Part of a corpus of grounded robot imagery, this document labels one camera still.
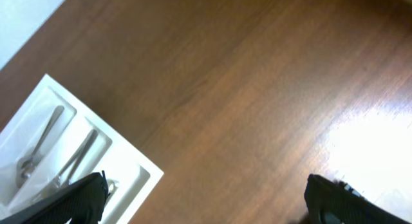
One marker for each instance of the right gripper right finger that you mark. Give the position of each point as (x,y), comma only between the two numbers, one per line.
(338,202)

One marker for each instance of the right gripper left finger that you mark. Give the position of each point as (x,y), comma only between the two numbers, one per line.
(82,202)

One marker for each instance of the metal fork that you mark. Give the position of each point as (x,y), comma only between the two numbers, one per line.
(66,173)

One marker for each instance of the large metal spoon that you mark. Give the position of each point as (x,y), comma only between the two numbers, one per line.
(26,163)

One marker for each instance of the white plastic cutlery tray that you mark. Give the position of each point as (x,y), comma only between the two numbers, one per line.
(131,175)

